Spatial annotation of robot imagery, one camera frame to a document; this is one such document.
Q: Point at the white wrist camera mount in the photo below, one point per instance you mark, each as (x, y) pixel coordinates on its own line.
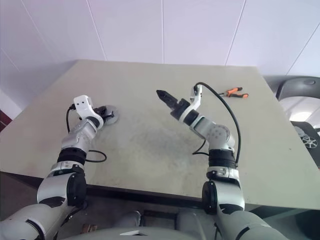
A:
(196, 101)
(82, 103)

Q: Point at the small brown object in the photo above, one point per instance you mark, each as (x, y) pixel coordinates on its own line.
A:
(90, 228)

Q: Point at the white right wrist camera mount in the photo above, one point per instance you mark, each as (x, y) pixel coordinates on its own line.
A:
(196, 101)

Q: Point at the dark table frame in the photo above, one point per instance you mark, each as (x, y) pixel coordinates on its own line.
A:
(150, 196)

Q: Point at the dark red cabinet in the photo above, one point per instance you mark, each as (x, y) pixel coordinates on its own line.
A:
(3, 120)

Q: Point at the grey robot torso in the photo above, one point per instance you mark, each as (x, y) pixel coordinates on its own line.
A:
(150, 235)

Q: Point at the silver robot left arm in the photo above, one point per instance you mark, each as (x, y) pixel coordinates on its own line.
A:
(77, 135)

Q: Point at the grey rounded shape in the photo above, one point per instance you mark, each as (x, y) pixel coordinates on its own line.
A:
(195, 218)
(130, 220)

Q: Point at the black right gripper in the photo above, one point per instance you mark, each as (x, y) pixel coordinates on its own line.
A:
(178, 110)

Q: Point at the round silver motor end cap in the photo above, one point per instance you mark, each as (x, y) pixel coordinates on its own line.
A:
(114, 110)

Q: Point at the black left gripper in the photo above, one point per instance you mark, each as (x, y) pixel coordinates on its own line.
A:
(99, 113)

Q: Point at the orange and black pliers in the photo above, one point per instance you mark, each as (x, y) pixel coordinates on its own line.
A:
(243, 95)

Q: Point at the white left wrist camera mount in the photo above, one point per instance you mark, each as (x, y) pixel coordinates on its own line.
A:
(82, 103)

